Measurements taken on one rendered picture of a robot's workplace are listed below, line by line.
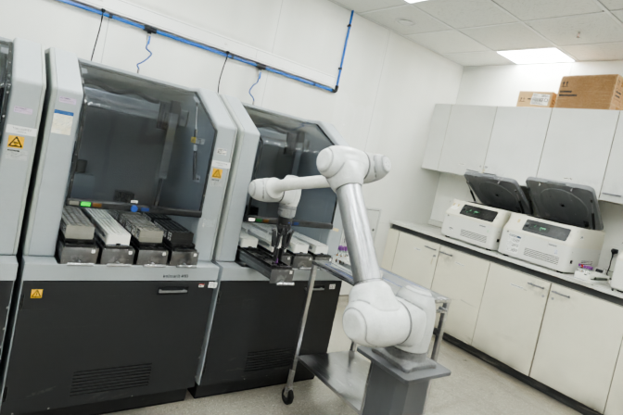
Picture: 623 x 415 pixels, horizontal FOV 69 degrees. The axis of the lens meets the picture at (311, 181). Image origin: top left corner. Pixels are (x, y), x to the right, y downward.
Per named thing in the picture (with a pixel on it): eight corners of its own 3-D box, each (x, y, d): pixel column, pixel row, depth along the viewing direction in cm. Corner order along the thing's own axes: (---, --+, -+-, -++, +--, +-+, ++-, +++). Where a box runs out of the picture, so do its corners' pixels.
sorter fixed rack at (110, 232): (91, 230, 222) (93, 218, 222) (112, 231, 228) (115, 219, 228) (105, 246, 198) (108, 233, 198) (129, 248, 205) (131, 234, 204)
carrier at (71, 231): (92, 239, 200) (95, 225, 200) (93, 240, 199) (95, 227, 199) (62, 237, 193) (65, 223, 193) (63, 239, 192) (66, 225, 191)
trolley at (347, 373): (278, 399, 257) (309, 257, 252) (341, 389, 283) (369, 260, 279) (354, 482, 202) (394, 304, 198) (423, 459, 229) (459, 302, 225)
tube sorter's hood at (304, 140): (206, 202, 282) (226, 101, 279) (286, 211, 319) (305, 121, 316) (246, 221, 242) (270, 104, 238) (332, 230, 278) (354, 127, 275)
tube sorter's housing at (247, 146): (136, 321, 317) (181, 92, 309) (242, 316, 369) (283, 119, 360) (196, 407, 233) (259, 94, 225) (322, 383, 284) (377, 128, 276)
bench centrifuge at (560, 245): (495, 253, 381) (514, 171, 377) (530, 255, 419) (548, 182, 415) (564, 274, 337) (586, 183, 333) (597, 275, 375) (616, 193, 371)
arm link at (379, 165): (364, 160, 203) (342, 156, 195) (396, 150, 190) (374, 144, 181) (366, 189, 200) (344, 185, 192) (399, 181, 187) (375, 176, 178)
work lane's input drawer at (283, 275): (209, 245, 273) (212, 230, 272) (230, 245, 281) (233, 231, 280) (273, 286, 215) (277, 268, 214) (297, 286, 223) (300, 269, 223)
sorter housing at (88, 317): (-14, 330, 265) (34, 54, 257) (133, 321, 316) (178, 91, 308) (-7, 444, 181) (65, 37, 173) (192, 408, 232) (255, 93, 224)
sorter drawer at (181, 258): (129, 230, 268) (132, 214, 267) (152, 231, 276) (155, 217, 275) (172, 269, 210) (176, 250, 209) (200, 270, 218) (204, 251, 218)
